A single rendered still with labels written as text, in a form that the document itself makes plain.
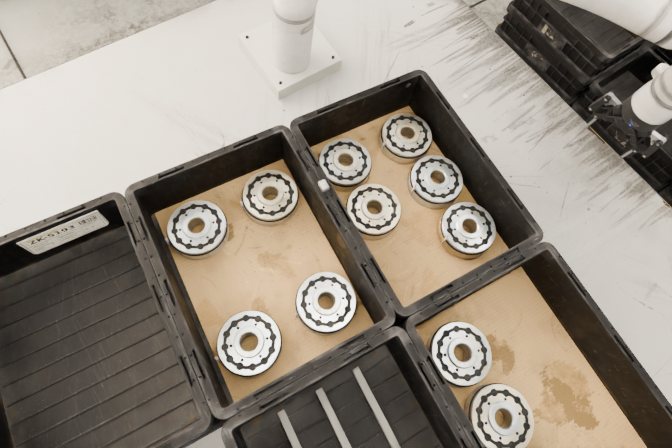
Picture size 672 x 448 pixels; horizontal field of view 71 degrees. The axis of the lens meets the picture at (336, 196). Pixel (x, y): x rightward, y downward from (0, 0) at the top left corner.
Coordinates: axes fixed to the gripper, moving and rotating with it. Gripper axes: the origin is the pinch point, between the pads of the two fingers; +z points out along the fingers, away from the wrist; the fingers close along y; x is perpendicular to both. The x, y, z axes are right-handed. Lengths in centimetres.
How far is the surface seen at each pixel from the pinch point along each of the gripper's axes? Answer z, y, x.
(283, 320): -7, -16, -74
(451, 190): -4.4, -13.3, -34.9
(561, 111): 17.9, -10.9, 10.9
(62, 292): -9, -44, -99
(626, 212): 15.2, 16.3, 0.2
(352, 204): -6, -23, -51
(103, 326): -9, -35, -97
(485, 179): -8.0, -10.5, -30.1
